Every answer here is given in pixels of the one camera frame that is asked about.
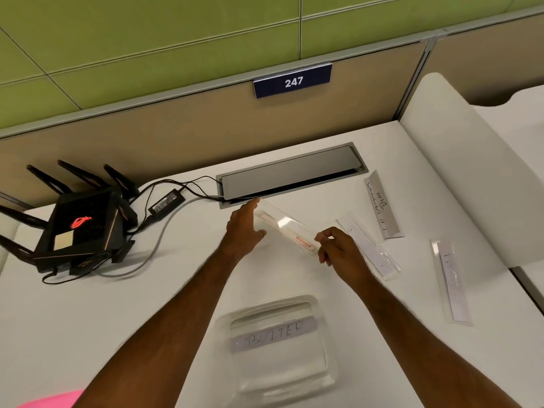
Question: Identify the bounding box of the person's left hand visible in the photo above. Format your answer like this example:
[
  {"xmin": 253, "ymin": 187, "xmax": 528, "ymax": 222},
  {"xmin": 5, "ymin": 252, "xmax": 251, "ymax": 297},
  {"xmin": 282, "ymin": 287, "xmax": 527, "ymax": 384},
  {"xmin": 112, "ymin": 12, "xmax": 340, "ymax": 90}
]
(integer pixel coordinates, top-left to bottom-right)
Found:
[{"xmin": 218, "ymin": 198, "xmax": 267, "ymax": 262}]

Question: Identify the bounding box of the person's right hand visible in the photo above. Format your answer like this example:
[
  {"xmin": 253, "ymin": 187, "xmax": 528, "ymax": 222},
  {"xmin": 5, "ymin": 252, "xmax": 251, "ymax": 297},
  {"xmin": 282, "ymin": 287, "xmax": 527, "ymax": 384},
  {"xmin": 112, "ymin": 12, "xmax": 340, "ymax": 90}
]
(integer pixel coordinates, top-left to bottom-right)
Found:
[{"xmin": 314, "ymin": 227, "xmax": 375, "ymax": 288}]

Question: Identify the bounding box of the clear strip with red label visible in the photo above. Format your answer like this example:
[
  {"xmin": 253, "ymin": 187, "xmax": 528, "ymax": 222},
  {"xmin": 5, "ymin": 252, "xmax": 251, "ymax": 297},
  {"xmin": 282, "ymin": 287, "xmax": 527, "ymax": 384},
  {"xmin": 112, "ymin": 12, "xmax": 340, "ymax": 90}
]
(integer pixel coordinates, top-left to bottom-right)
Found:
[{"xmin": 254, "ymin": 200, "xmax": 324, "ymax": 254}]

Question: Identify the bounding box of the person's right forearm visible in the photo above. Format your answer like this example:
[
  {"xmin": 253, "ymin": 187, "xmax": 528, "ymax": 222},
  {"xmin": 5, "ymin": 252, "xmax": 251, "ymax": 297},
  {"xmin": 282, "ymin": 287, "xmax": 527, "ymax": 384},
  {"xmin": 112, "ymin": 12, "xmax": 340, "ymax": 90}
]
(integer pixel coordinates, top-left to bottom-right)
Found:
[{"xmin": 339, "ymin": 263, "xmax": 522, "ymax": 408}]

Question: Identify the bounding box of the person's left forearm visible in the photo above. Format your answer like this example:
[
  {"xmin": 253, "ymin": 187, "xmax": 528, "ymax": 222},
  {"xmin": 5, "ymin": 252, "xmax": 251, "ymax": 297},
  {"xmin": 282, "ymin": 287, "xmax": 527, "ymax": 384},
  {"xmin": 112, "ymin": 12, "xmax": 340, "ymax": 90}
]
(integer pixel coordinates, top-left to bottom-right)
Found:
[{"xmin": 71, "ymin": 245, "xmax": 256, "ymax": 408}]

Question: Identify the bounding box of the clear plastic label strip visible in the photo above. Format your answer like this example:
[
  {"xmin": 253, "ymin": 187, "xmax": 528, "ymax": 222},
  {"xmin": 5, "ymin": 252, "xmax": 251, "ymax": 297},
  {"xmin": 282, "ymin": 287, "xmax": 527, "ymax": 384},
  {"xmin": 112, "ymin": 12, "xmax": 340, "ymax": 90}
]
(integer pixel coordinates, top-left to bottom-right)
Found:
[{"xmin": 335, "ymin": 211, "xmax": 403, "ymax": 281}]

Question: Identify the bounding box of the grey handwritten label strip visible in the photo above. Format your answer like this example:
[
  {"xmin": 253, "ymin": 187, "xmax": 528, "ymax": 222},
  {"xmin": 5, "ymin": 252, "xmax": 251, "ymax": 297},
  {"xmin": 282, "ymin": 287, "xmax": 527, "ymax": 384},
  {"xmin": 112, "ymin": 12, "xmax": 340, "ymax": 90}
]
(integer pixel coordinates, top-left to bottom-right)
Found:
[{"xmin": 364, "ymin": 169, "xmax": 405, "ymax": 240}]

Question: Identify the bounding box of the black power adapter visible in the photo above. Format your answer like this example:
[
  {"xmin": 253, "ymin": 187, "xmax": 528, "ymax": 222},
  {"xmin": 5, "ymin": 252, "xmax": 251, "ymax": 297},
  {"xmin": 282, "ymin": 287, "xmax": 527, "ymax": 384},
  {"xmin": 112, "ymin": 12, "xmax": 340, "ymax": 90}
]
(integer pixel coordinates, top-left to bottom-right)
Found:
[{"xmin": 147, "ymin": 188, "xmax": 187, "ymax": 218}]

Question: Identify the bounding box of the clear plastic labelled container lid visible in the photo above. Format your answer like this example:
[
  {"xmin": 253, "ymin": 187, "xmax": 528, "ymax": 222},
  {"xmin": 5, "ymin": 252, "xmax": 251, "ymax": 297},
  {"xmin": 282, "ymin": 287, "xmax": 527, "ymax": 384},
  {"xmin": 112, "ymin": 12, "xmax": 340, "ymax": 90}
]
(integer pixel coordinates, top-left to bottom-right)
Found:
[{"xmin": 214, "ymin": 294, "xmax": 339, "ymax": 394}]

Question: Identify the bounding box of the beige desk partition panel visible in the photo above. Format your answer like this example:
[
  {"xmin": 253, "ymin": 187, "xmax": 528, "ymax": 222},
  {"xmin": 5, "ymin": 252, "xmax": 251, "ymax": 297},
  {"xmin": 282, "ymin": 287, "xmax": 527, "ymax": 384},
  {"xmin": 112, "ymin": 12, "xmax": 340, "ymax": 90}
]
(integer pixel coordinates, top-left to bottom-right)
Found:
[
  {"xmin": 399, "ymin": 7, "xmax": 544, "ymax": 120},
  {"xmin": 0, "ymin": 37, "xmax": 431, "ymax": 209}
]

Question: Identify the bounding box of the white paper label strip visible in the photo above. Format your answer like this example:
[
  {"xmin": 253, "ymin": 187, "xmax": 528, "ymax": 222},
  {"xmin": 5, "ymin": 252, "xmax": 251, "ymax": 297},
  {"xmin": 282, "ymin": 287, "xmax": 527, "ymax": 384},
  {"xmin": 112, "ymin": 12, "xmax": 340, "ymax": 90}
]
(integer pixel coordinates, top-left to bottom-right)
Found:
[{"xmin": 430, "ymin": 238, "xmax": 474, "ymax": 327}]

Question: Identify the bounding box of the blue number sign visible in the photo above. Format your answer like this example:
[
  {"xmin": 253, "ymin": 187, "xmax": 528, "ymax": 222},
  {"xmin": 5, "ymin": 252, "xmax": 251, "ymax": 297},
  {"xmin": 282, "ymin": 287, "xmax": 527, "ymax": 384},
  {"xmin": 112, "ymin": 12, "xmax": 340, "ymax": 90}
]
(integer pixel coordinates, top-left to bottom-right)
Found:
[{"xmin": 253, "ymin": 62, "xmax": 333, "ymax": 100}]

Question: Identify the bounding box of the white desk side divider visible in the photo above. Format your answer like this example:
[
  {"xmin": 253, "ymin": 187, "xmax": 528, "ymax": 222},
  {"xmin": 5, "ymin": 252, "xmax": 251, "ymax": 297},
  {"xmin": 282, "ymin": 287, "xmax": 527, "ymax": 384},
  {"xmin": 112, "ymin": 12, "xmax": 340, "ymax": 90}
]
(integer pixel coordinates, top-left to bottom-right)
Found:
[{"xmin": 399, "ymin": 71, "xmax": 544, "ymax": 269}]

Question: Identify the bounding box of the black router with antennas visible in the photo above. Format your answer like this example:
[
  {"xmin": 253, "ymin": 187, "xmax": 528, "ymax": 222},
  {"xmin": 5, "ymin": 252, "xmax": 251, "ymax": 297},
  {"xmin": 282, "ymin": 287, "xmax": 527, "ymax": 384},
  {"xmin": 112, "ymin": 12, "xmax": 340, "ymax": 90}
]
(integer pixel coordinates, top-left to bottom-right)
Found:
[{"xmin": 0, "ymin": 159, "xmax": 141, "ymax": 286}]

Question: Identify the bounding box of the pink object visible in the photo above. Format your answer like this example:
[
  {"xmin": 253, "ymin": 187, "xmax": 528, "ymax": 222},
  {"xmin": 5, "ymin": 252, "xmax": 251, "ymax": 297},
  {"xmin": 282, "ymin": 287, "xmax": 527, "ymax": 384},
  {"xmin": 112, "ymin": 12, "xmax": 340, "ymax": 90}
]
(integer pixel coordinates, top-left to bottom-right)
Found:
[{"xmin": 16, "ymin": 389, "xmax": 84, "ymax": 408}]

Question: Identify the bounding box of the grey desk cable box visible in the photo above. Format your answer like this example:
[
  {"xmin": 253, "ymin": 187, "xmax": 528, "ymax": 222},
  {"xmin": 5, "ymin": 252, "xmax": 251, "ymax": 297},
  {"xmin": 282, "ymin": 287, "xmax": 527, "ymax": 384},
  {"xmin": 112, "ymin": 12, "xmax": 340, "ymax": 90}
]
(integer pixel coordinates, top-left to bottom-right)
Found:
[{"xmin": 215, "ymin": 142, "xmax": 370, "ymax": 210}]

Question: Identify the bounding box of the black power cable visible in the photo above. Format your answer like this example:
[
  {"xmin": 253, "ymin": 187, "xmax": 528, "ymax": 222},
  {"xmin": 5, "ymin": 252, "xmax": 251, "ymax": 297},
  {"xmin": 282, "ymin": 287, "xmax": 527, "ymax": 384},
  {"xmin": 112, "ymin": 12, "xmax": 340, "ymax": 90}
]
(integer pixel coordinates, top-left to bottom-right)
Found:
[{"xmin": 123, "ymin": 176, "xmax": 222, "ymax": 235}]

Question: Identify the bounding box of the grey network cable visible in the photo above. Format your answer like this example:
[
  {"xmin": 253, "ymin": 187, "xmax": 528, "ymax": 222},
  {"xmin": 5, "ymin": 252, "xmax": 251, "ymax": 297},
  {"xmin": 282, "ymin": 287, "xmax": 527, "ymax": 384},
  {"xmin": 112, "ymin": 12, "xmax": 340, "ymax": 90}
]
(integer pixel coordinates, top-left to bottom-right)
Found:
[{"xmin": 94, "ymin": 195, "xmax": 222, "ymax": 279}]

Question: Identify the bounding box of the black router cable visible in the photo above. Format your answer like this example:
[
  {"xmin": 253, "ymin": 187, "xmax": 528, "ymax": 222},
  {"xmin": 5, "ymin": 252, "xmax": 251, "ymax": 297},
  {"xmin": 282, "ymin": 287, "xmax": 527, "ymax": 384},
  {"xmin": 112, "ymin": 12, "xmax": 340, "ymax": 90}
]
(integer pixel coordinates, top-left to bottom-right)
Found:
[{"xmin": 41, "ymin": 250, "xmax": 112, "ymax": 286}]

